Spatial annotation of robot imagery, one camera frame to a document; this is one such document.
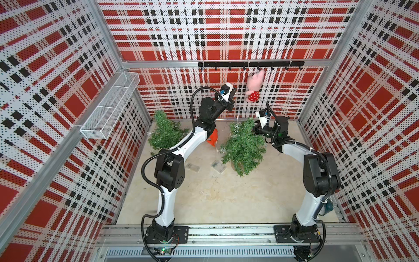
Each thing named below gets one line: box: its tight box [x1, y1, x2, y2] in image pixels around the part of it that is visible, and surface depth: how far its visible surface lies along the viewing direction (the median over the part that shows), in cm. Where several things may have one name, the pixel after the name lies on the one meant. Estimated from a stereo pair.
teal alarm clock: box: [318, 198, 334, 217], surface depth 75 cm
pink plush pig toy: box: [245, 69, 265, 103], surface depth 97 cm
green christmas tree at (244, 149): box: [220, 117, 267, 177], surface depth 78 cm
